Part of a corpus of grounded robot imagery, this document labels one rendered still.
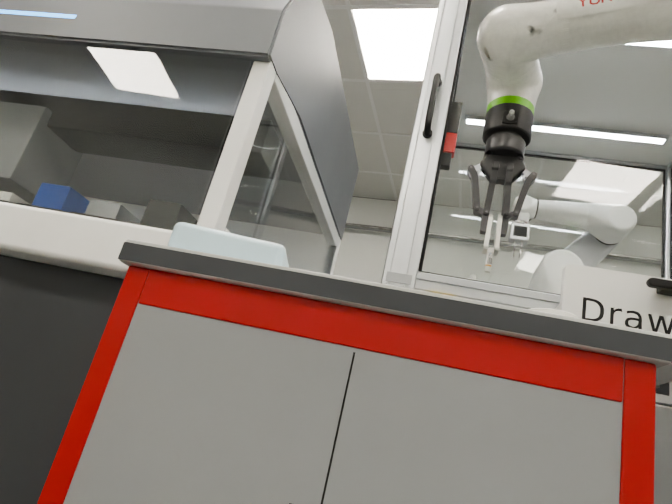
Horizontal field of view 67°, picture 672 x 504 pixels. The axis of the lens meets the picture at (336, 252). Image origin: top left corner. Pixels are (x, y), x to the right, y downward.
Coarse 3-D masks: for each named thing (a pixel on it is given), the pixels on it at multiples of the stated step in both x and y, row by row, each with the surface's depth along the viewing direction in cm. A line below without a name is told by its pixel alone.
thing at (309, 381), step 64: (128, 256) 63; (192, 256) 61; (128, 320) 61; (192, 320) 60; (256, 320) 58; (320, 320) 57; (384, 320) 56; (448, 320) 54; (512, 320) 53; (576, 320) 52; (128, 384) 58; (192, 384) 57; (256, 384) 56; (320, 384) 55; (384, 384) 54; (448, 384) 53; (512, 384) 52; (576, 384) 51; (640, 384) 50; (64, 448) 56; (128, 448) 55; (192, 448) 54; (256, 448) 53; (320, 448) 53; (384, 448) 52; (448, 448) 51; (512, 448) 50; (576, 448) 49; (640, 448) 48
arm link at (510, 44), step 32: (576, 0) 86; (608, 0) 84; (640, 0) 82; (480, 32) 93; (512, 32) 89; (544, 32) 88; (576, 32) 87; (608, 32) 85; (640, 32) 84; (512, 64) 94
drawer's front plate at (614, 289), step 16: (576, 272) 81; (592, 272) 80; (608, 272) 80; (624, 272) 79; (576, 288) 80; (592, 288) 79; (608, 288) 79; (624, 288) 79; (640, 288) 78; (560, 304) 80; (576, 304) 79; (592, 304) 78; (608, 304) 78; (624, 304) 78; (640, 304) 77; (656, 304) 77; (608, 320) 77; (624, 320) 77; (656, 320) 76
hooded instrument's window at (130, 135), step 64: (0, 64) 131; (64, 64) 128; (128, 64) 125; (192, 64) 122; (0, 128) 123; (64, 128) 120; (128, 128) 117; (192, 128) 114; (0, 192) 115; (64, 192) 113; (128, 192) 110; (192, 192) 108; (256, 192) 129; (320, 256) 205
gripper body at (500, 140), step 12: (504, 132) 98; (492, 144) 98; (504, 144) 96; (516, 144) 97; (492, 156) 99; (504, 156) 98; (516, 156) 98; (504, 168) 98; (516, 168) 97; (504, 180) 97
